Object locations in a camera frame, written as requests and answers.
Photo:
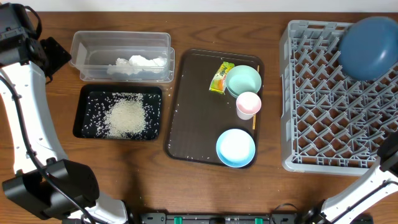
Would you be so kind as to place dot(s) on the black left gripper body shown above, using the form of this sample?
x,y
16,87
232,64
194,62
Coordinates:
x,y
55,58

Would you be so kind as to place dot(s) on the white tissue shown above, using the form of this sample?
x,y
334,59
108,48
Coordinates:
x,y
136,64

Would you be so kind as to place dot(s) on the pile of rice grains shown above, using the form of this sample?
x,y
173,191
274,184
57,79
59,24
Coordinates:
x,y
111,115

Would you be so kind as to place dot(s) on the dark blue plate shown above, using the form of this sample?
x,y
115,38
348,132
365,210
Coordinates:
x,y
369,48

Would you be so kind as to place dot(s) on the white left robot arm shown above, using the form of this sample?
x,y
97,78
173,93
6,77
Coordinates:
x,y
46,183

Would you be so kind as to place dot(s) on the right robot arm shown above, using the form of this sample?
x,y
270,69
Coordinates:
x,y
378,182

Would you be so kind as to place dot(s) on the black waste tray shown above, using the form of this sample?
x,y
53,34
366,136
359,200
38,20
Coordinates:
x,y
87,89

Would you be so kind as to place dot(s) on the grey dishwasher rack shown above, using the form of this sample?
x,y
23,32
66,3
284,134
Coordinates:
x,y
330,123

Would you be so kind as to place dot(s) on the clear plastic bin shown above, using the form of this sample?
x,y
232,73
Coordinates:
x,y
93,51

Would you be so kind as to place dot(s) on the dark brown serving tray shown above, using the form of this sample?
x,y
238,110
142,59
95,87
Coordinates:
x,y
199,116

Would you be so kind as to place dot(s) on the yellow green snack wrapper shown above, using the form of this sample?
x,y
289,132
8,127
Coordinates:
x,y
218,82

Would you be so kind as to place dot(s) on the mint green bowl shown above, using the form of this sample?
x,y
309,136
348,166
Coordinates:
x,y
243,78

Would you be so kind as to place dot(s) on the pink cup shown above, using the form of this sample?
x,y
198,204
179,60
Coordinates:
x,y
247,105

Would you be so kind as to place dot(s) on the light blue bowl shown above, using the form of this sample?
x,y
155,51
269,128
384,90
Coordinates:
x,y
235,148

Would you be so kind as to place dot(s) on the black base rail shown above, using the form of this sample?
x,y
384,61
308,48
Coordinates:
x,y
162,218

